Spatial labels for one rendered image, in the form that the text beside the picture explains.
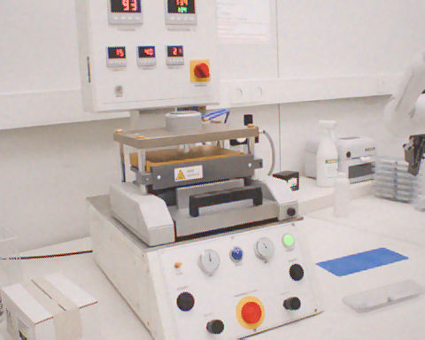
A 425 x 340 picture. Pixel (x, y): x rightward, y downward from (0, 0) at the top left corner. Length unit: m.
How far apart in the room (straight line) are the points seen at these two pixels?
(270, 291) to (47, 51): 0.94
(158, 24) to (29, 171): 0.59
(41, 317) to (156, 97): 0.57
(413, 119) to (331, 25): 1.12
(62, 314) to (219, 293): 0.28
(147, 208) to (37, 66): 0.72
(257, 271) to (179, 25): 0.61
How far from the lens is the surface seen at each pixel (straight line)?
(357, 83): 2.30
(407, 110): 1.17
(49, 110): 1.44
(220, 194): 0.90
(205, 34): 1.23
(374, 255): 1.33
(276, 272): 0.96
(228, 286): 0.91
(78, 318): 0.90
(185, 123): 1.03
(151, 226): 0.86
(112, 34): 1.15
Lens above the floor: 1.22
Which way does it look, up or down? 10 degrees down
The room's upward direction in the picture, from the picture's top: 3 degrees counter-clockwise
